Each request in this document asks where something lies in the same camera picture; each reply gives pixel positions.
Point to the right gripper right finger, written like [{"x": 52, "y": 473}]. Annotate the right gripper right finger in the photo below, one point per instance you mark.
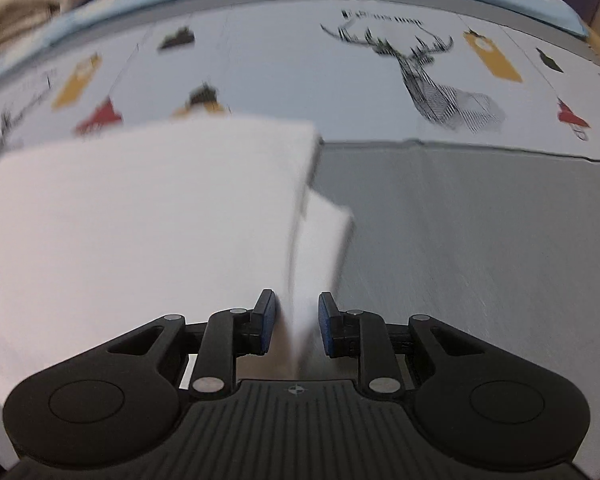
[{"x": 362, "y": 336}]

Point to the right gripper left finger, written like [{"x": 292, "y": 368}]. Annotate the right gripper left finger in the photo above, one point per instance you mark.
[{"x": 227, "y": 336}]

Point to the white long-sleeve shirt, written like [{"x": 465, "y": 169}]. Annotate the white long-sleeve shirt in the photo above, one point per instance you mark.
[{"x": 189, "y": 216}]

